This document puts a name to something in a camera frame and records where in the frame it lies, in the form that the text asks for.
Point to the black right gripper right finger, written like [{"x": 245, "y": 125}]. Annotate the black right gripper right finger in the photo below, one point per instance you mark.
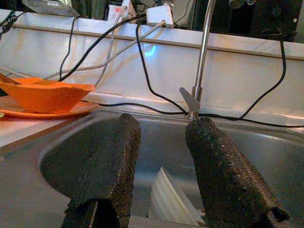
[{"x": 221, "y": 178}]

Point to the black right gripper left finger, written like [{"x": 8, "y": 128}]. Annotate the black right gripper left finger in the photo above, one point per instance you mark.
[{"x": 111, "y": 166}]

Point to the white bowl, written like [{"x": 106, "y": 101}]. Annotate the white bowl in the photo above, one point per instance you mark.
[{"x": 166, "y": 199}]

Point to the stainless steel sink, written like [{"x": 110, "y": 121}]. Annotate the stainless steel sink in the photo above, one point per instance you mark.
[{"x": 164, "y": 147}]

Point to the orange plate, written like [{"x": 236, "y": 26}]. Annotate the orange plate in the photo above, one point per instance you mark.
[{"x": 71, "y": 111}]

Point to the orange bowl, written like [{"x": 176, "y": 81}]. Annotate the orange bowl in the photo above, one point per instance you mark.
[{"x": 47, "y": 95}]

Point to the chrome faucet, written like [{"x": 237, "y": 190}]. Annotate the chrome faucet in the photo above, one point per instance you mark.
[{"x": 202, "y": 59}]

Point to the spoon in orange bowl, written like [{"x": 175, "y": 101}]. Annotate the spoon in orange bowl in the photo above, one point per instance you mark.
[{"x": 8, "y": 80}]

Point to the white power adapter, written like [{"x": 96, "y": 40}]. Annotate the white power adapter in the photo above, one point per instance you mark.
[{"x": 159, "y": 15}]

